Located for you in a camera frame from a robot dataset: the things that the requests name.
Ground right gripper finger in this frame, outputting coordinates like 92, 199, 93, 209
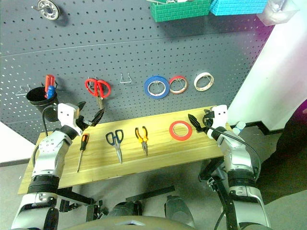
188, 114, 207, 134

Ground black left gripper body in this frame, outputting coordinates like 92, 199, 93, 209
75, 114, 96, 132

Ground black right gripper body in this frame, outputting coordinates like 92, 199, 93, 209
202, 109, 216, 127

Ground orange black screwdriver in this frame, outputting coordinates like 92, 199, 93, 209
76, 133, 90, 173

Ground wide red tape roll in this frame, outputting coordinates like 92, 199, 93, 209
169, 120, 193, 141

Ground blue handled scissors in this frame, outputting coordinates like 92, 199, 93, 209
105, 129, 124, 165

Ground orange black pliers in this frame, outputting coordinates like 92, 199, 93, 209
134, 126, 149, 156

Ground black plastic cup holder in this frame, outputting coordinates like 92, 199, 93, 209
25, 86, 60, 122

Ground white tape roll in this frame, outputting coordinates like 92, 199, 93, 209
193, 71, 215, 92

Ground red utility knife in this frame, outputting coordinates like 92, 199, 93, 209
45, 75, 56, 99

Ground thin red tape roll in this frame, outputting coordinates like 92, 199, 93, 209
169, 75, 188, 94

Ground blue tape roll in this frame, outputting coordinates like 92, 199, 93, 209
143, 75, 169, 99

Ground dark grey pegboard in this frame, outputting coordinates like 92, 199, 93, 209
0, 0, 276, 144

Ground grey rounded leg cover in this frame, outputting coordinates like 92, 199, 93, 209
109, 201, 144, 219
164, 195, 195, 228

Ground green brick pattern bin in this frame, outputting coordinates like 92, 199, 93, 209
150, 0, 212, 23

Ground grey robot chest cover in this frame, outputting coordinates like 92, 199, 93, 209
71, 215, 200, 230

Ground blue brick pattern bin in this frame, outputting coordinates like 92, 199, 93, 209
209, 0, 268, 16

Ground clear plastic bag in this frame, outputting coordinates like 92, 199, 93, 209
256, 0, 295, 26

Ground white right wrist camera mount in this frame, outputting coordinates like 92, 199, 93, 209
212, 104, 228, 128

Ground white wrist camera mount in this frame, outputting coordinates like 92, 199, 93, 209
57, 103, 83, 137
212, 104, 228, 128

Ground red handled scissors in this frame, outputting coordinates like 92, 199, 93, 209
84, 78, 112, 110

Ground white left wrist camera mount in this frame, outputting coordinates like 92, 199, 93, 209
57, 103, 83, 137

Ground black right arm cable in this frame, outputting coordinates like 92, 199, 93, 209
208, 126, 262, 183

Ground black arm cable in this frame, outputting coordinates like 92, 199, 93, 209
208, 126, 262, 183
42, 104, 60, 136

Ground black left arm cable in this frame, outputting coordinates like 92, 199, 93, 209
42, 104, 60, 136

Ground steel wire pliers hook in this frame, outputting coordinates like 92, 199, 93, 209
119, 72, 132, 84

